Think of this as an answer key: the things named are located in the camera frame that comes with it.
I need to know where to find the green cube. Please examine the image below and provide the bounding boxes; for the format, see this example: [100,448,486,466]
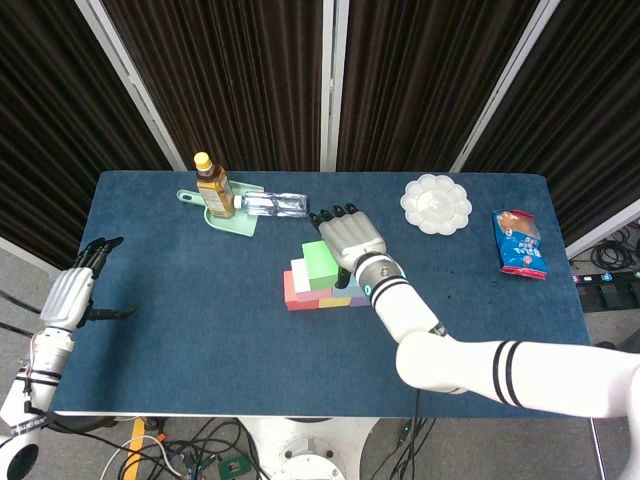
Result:
[301,240,340,294]

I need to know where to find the white partition post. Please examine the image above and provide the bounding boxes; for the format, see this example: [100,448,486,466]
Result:
[74,0,189,172]
[449,0,559,172]
[319,0,350,172]

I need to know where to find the yellow floor tape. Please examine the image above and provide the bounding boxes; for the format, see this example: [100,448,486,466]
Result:
[124,418,146,471]

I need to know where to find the clear water bottle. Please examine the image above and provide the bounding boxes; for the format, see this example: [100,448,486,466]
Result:
[232,190,309,219]

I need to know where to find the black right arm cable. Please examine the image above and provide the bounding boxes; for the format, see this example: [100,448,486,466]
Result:
[389,389,422,480]

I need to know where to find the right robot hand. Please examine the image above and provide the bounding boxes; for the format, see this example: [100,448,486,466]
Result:
[308,201,388,290]

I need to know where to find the white floor cable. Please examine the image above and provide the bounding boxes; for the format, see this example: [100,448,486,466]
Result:
[102,434,191,480]

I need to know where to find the green circuit board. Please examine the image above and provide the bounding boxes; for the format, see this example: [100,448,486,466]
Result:
[218,457,249,479]

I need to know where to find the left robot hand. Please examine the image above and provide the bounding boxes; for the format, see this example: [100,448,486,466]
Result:
[39,236,139,331]

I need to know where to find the light blue cube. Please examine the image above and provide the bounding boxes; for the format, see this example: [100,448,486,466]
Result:
[330,273,365,300]

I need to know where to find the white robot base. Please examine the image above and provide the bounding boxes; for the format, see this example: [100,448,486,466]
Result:
[239,417,381,480]

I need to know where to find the white flower paint palette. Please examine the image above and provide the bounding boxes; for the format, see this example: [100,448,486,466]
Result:
[399,173,474,235]

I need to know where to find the dark pleated partition panel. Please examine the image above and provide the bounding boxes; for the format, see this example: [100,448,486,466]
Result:
[102,0,326,172]
[0,0,171,274]
[337,0,541,172]
[462,0,640,246]

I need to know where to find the pink white cube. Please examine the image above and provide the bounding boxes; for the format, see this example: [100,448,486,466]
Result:
[290,258,334,304]

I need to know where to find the black floor cable bundle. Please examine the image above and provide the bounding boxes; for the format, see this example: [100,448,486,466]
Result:
[159,418,261,480]

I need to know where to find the mint green plastic scoop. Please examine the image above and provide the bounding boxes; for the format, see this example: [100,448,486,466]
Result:
[175,180,265,237]

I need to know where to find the yellow tea bottle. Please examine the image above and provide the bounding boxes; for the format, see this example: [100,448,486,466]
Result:
[193,151,236,221]

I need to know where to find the blue snack bag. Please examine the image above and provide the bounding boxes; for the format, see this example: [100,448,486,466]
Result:
[491,208,547,281]

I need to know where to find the blue fabric table cover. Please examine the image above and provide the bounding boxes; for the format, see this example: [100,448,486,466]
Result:
[49,170,611,419]

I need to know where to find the red cube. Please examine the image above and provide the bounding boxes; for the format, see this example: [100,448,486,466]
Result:
[283,270,321,312]

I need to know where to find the coiled black cables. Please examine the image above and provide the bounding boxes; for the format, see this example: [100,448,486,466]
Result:
[592,219,640,271]

